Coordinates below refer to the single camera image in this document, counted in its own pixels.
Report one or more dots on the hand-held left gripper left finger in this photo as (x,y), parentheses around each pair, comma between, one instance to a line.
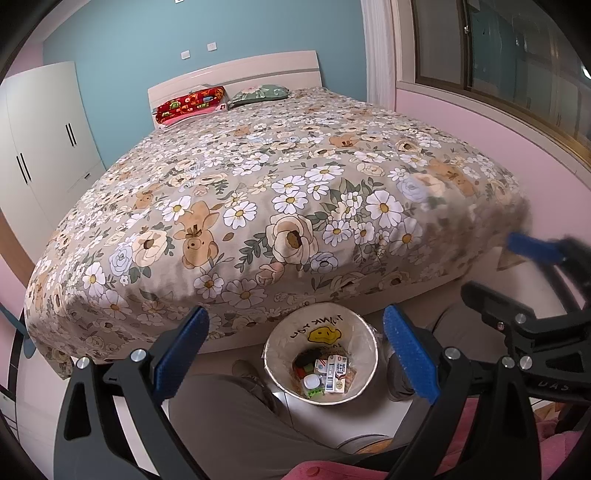
(182,355)

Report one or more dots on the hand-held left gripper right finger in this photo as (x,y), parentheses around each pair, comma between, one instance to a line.
(411,355)

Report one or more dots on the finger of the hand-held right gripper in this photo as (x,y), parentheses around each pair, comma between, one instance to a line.
(545,334)
(531,248)

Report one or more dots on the white bin with yellow smiley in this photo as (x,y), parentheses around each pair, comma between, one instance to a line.
(286,332)

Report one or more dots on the person's right shoe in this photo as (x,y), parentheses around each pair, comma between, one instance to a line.
(399,378)

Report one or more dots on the blue stand base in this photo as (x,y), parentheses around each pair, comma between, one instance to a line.
(25,341)

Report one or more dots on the window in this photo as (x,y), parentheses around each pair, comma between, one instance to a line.
(508,60)

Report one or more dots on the pink pillow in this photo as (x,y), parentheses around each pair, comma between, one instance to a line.
(203,113)

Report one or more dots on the white curtain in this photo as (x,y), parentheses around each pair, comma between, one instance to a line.
(378,50)

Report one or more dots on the red printed pillow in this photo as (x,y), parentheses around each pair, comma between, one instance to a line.
(189,104)

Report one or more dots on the white wardrobe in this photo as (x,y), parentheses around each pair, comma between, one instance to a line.
(46,138)

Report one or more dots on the green floral pillow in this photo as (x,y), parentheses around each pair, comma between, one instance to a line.
(261,92)

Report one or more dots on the white headboard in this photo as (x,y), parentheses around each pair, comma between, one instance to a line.
(240,71)

